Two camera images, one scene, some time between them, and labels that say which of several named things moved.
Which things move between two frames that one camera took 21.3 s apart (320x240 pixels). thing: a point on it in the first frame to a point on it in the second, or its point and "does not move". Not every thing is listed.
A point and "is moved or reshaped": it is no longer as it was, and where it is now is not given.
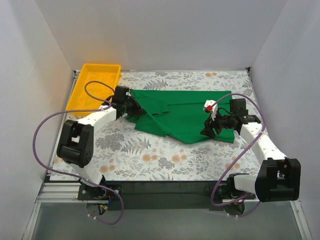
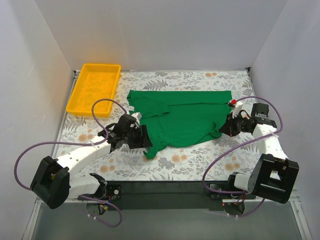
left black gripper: (133, 108) to (139, 137)
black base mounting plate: (156, 195) does not move
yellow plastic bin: (94, 83) does not move
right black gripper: (213, 125) to (231, 126)
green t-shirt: (180, 115) is moved or reshaped
